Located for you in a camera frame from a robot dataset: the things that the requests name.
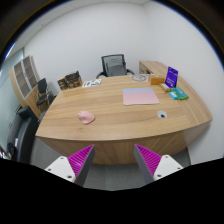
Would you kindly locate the colourful flat booklet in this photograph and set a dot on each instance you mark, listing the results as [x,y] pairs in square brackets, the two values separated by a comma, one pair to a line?
[91,83]

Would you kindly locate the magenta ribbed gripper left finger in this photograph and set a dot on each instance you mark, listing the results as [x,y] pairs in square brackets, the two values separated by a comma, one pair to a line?
[75,167]

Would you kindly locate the blue small box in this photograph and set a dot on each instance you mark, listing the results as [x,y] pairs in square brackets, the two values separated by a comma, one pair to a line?
[173,95]

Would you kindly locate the wooden tissue box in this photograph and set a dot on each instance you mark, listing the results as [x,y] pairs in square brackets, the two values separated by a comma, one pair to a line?
[156,80]

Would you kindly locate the dark brown gift box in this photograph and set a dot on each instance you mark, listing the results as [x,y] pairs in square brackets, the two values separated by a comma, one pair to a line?
[70,81]

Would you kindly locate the wooden side cabinet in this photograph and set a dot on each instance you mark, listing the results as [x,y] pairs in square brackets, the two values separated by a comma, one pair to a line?
[153,67]

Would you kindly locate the green packet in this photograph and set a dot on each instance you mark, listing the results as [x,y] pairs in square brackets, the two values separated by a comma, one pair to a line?
[180,93]

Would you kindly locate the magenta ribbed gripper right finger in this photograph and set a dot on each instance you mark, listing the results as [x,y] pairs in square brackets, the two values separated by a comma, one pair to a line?
[153,166]

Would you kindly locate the round patterned coaster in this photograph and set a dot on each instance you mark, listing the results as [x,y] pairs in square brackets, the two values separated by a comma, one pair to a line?
[139,78]

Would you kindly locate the large wooden desk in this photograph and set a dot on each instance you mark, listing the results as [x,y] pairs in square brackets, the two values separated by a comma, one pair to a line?
[117,128]

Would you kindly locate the wooden bookshelf cabinet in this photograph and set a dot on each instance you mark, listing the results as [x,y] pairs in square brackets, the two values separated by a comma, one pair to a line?
[24,79]

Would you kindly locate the black leather armchair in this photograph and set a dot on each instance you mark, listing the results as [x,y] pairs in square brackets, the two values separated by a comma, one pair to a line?
[22,135]

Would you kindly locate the yellow-green small box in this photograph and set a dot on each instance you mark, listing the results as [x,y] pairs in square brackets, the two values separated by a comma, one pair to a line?
[165,87]

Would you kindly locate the black small side chair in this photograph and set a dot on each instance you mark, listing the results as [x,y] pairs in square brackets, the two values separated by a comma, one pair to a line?
[44,94]

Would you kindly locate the grey mesh office chair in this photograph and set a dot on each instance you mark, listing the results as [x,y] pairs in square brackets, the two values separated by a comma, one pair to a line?
[114,65]

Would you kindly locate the silver desk cable grommet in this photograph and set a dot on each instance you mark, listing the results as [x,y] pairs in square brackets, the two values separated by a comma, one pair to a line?
[162,114]

